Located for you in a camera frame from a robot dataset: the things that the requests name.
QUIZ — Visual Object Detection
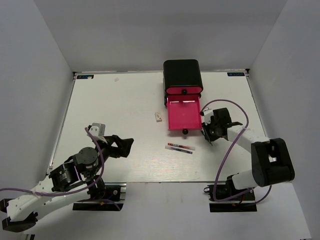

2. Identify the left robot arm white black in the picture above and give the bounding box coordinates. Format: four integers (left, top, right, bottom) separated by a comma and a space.
0, 135, 134, 233

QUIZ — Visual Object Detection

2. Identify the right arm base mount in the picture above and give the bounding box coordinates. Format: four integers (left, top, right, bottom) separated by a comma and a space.
203, 184, 257, 213

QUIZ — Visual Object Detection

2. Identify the left corner logo sticker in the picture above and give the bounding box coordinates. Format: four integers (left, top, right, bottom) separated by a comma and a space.
76, 74, 94, 80

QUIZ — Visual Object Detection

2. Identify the corner logo sticker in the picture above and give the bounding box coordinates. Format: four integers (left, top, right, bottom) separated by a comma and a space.
227, 72, 246, 77
76, 74, 94, 80

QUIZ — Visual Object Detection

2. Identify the black drawer cabinet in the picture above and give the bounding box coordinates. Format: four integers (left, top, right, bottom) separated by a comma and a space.
162, 59, 204, 106

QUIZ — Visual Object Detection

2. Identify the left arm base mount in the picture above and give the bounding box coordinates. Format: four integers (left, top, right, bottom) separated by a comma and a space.
72, 183, 127, 212

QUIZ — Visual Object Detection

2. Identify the red pen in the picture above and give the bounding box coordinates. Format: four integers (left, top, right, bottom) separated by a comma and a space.
167, 142, 196, 151

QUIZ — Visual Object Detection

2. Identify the white staples box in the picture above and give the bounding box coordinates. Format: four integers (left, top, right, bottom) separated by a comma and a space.
154, 112, 163, 123

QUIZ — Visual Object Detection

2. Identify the purple pen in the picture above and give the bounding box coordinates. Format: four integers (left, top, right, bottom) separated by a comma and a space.
165, 145, 193, 155

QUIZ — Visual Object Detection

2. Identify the pink drawer with black knob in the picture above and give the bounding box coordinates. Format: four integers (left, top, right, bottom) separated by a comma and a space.
164, 86, 203, 95

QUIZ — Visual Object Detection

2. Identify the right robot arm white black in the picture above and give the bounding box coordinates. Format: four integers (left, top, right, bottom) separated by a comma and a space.
200, 108, 295, 202

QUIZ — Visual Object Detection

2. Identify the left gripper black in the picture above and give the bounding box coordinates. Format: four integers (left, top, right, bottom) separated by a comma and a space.
88, 134, 135, 178

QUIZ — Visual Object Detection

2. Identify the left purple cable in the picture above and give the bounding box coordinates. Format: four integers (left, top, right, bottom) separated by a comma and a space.
0, 126, 121, 211

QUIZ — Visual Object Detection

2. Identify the right corner logo sticker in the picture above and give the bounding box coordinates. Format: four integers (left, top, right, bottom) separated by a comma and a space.
227, 72, 246, 77

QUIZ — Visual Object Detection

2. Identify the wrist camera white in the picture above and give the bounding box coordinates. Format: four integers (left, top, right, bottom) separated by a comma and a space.
88, 122, 106, 137
201, 107, 214, 125

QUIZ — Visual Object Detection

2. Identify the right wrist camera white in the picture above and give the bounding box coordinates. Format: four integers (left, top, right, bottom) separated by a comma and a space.
201, 107, 214, 125

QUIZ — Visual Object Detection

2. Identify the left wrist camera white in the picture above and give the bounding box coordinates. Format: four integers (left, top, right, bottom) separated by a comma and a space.
88, 122, 106, 137

